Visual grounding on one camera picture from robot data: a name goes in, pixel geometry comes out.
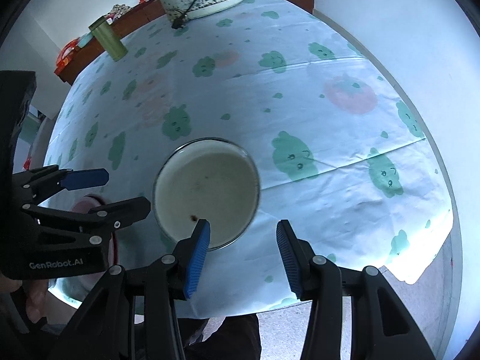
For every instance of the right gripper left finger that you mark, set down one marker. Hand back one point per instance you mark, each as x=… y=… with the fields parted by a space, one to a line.
x=103 y=326

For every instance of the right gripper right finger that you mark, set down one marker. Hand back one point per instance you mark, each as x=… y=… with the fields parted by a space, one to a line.
x=382 y=327

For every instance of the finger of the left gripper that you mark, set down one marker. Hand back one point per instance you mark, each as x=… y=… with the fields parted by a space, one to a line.
x=84 y=179
x=121 y=214

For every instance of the white enamel bowl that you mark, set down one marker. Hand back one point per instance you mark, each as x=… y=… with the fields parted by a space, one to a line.
x=212 y=179

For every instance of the person's left hand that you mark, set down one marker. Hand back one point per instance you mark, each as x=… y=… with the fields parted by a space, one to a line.
x=36 y=294

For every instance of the orange plastic basket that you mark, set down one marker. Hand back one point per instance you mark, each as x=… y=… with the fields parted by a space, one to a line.
x=66 y=55

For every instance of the green thermos bottle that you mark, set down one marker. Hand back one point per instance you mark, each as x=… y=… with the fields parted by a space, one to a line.
x=107 y=38

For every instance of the floral patterned tablecloth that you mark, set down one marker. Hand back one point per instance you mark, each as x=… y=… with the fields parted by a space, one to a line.
x=339 y=154

